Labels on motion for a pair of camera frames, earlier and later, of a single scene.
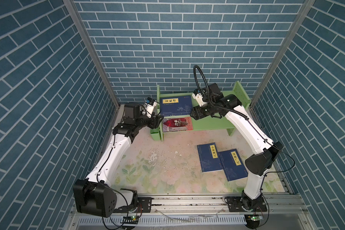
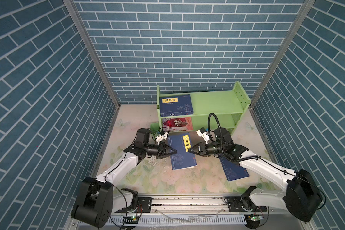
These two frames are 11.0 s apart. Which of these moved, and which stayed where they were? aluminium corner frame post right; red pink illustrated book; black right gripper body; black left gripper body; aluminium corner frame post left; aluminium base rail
Moved: black left gripper body; black right gripper body
Stayed: aluminium corner frame post left; aluminium corner frame post right; red pink illustrated book; aluminium base rail
